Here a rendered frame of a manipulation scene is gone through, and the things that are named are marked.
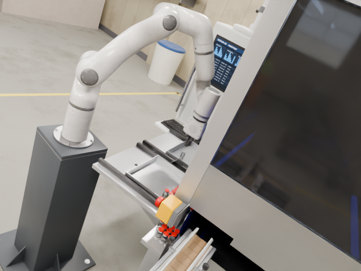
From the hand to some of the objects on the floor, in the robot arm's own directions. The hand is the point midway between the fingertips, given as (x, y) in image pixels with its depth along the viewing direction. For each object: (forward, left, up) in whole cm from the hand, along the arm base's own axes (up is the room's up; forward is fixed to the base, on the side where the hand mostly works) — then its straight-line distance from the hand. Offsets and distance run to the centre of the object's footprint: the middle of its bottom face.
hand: (188, 142), depth 161 cm
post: (+32, -39, -99) cm, 111 cm away
